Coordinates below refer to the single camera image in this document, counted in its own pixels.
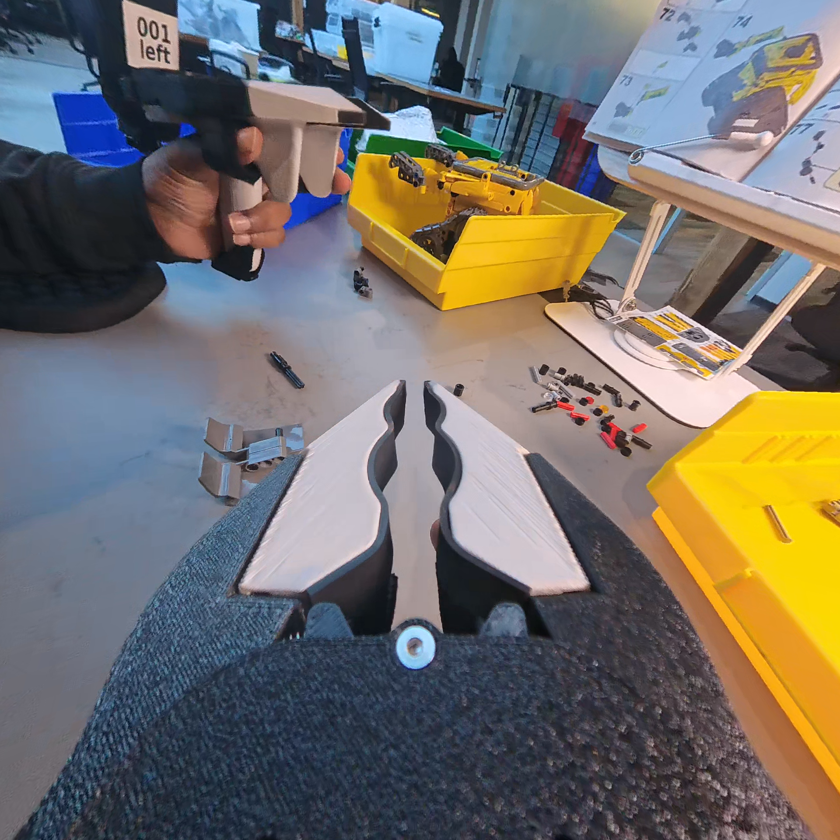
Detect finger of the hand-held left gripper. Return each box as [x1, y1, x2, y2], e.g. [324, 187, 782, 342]
[302, 85, 391, 198]
[246, 80, 366, 203]

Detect blue plastic bin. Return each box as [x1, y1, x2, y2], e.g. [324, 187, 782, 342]
[52, 91, 352, 229]

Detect person's left forearm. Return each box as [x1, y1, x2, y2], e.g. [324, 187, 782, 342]
[0, 138, 168, 334]

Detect white storage boxes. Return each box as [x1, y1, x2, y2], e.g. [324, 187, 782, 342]
[325, 0, 444, 67]

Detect wooden background table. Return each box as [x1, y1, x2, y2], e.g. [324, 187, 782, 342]
[367, 69, 506, 116]

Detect green plastic bin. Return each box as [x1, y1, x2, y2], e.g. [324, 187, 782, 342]
[348, 126, 505, 178]

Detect instruction booklet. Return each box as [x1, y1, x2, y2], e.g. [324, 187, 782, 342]
[583, 0, 840, 214]

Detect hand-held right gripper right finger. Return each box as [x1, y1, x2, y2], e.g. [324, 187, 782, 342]
[423, 381, 592, 634]

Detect black axle connector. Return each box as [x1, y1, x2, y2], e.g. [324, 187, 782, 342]
[269, 351, 306, 390]

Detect silver panel toy piece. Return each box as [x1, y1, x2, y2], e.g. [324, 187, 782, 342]
[199, 417, 306, 506]

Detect black cable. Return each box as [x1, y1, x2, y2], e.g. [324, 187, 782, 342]
[563, 269, 621, 322]

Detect pile of small building parts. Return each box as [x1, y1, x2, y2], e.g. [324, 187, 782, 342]
[530, 364, 654, 458]

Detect black utility cart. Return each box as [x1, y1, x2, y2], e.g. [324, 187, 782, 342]
[210, 46, 296, 86]

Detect yellow black sticker sheet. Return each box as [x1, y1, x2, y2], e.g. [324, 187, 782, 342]
[607, 305, 744, 380]

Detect wide yellow plastic bin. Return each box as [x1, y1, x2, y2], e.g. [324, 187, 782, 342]
[646, 390, 840, 782]

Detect deep yellow plastic bin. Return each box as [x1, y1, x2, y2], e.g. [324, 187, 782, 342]
[346, 152, 626, 311]

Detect yellow tracked toy robot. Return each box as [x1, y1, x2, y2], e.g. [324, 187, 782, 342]
[388, 144, 547, 263]

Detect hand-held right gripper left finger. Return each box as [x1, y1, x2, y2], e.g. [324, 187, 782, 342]
[238, 379, 408, 634]

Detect person's left hand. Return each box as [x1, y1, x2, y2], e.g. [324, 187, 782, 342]
[141, 126, 352, 263]

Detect stack of red blue crates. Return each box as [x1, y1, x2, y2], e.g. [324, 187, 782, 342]
[508, 85, 618, 198]

